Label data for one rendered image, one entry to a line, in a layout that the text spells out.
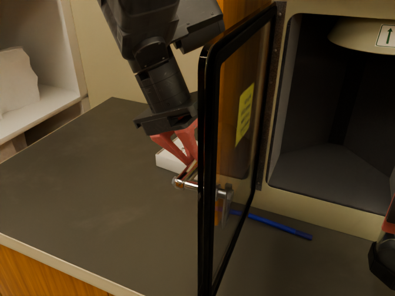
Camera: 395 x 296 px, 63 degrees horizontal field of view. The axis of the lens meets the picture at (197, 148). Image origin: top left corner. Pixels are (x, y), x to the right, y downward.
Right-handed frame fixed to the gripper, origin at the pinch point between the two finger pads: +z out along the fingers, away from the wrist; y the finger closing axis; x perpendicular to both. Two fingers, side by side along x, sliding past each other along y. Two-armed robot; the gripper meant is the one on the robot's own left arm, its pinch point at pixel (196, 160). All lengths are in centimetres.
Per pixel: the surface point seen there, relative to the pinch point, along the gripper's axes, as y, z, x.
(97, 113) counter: 68, -1, -44
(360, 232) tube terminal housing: -14.1, 33.7, -22.5
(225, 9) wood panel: -5.3, -17.3, -14.4
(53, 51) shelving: 93, -27, -60
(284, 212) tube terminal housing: 0.3, 27.5, -21.8
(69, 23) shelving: 76, -33, -59
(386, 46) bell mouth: -24.2, -2.8, -24.8
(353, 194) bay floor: -13.8, 26.8, -26.7
